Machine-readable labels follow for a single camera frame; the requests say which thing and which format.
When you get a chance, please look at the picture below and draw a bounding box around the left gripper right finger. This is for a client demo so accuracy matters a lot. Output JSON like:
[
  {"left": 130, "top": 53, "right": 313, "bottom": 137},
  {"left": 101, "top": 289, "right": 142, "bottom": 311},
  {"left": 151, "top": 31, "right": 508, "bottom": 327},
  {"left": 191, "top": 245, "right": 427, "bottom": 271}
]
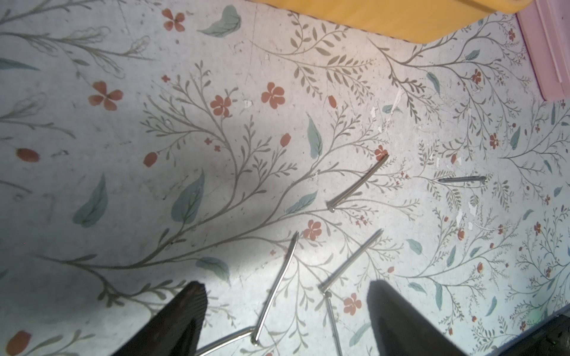
[{"left": 367, "top": 280, "right": 464, "bottom": 355}]

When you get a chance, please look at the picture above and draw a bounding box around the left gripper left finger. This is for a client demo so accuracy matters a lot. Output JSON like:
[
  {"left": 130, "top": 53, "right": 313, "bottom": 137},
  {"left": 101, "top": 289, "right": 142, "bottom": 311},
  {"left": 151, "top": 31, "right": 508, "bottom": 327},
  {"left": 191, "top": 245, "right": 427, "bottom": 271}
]
[{"left": 114, "top": 281, "right": 208, "bottom": 356}]

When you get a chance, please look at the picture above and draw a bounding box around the steel nail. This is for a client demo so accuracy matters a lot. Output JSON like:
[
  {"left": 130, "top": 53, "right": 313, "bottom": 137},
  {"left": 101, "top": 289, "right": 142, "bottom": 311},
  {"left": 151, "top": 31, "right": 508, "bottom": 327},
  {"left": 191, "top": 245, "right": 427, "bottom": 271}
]
[
  {"left": 195, "top": 327, "right": 255, "bottom": 356},
  {"left": 319, "top": 229, "right": 384, "bottom": 295},
  {"left": 437, "top": 176, "right": 487, "bottom": 183},
  {"left": 327, "top": 154, "right": 390, "bottom": 213},
  {"left": 251, "top": 231, "right": 300, "bottom": 346}
]

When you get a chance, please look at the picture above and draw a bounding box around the yellow plastic storage box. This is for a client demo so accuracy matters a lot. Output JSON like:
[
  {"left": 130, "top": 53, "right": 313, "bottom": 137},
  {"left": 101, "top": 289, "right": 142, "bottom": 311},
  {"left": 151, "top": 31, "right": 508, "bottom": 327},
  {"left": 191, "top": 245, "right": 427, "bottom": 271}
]
[{"left": 261, "top": 0, "right": 531, "bottom": 44}]

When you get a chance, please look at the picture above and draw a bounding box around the pink pencil case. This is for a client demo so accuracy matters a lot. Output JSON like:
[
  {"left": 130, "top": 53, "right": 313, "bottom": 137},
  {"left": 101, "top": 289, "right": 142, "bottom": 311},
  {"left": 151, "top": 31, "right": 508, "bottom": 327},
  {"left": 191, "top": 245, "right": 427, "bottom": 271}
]
[{"left": 517, "top": 0, "right": 569, "bottom": 102}]

